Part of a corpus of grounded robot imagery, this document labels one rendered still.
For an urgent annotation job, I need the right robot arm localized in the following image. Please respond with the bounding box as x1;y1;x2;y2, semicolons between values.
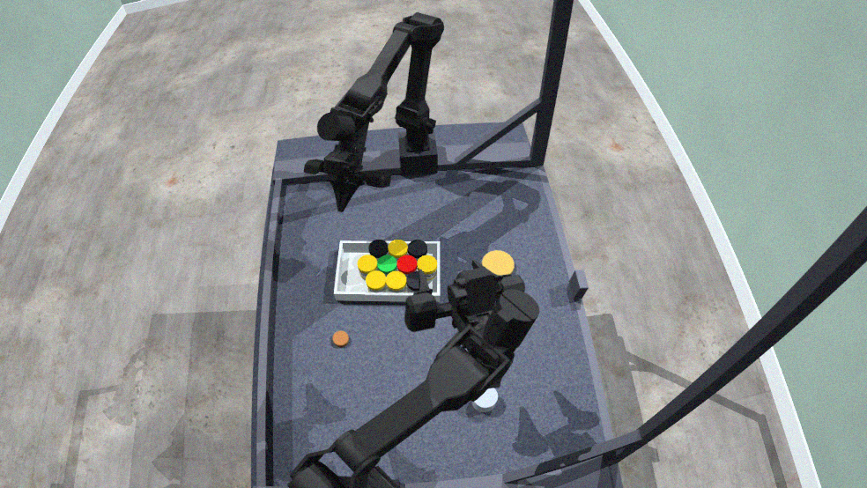
317;12;444;176

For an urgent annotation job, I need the white tray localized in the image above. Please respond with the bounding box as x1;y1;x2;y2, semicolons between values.
334;241;440;302

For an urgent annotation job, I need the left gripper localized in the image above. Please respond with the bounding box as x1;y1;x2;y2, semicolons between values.
404;270;525;333

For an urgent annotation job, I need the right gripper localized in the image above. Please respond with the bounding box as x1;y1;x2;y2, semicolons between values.
304;141;391;212

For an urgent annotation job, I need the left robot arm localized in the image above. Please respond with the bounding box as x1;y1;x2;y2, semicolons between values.
287;267;539;488

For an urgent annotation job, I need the orange round disc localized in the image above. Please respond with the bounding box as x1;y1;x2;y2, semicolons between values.
333;331;349;347

